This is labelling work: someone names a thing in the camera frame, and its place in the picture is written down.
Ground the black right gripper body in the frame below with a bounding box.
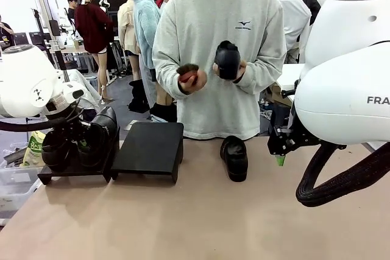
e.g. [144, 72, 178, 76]
[267, 119, 321, 156]

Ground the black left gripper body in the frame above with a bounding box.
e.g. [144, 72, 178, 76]
[59, 116, 92, 145]

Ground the red shoe polish brush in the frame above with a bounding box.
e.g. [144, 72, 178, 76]
[177, 63, 199, 83]

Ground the person's left forearm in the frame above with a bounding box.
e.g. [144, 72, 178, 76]
[233, 58, 287, 95]

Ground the person's right forearm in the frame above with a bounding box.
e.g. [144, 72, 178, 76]
[152, 55, 208, 99]

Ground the black metal shoe stand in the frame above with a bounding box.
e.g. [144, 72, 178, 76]
[37, 125, 121, 185]
[110, 122, 185, 184]

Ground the person's left hand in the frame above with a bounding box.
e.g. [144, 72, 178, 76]
[212, 61, 247, 84]

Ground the person's right hand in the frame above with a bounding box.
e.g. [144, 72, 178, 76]
[178, 71, 204, 92]

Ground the green and white snack bag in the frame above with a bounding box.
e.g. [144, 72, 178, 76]
[19, 130, 46, 168]

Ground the white draped cloth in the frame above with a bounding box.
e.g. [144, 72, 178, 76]
[65, 69, 103, 111]

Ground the slanted metal pole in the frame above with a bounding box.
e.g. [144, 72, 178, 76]
[30, 0, 70, 86]

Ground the black boots pair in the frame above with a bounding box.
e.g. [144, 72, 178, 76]
[127, 79, 151, 114]

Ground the clear plastic storage bin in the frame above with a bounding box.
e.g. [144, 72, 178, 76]
[0, 162, 42, 212]

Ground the mannequin in red sweater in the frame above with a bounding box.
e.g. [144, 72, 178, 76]
[74, 0, 115, 102]

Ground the mannequin in beige shirt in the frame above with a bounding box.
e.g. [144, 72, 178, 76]
[117, 0, 141, 83]

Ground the background person in black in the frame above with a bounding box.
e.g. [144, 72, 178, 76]
[0, 15, 15, 44]

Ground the mannequin in white shirt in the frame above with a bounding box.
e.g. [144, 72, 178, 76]
[275, 0, 312, 65]

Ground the black haired background person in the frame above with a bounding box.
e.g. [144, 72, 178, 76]
[66, 0, 77, 21]

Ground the mannequin in light blue fleece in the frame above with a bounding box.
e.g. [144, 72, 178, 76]
[132, 0, 163, 111]

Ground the person in grey sweatshirt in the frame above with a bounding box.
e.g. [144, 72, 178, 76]
[151, 0, 287, 141]

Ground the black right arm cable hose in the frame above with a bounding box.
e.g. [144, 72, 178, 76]
[296, 141, 390, 208]

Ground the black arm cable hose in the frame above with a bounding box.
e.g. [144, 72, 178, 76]
[296, 141, 390, 208]
[0, 110, 85, 132]

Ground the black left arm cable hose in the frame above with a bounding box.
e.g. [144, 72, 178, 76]
[0, 110, 85, 132]

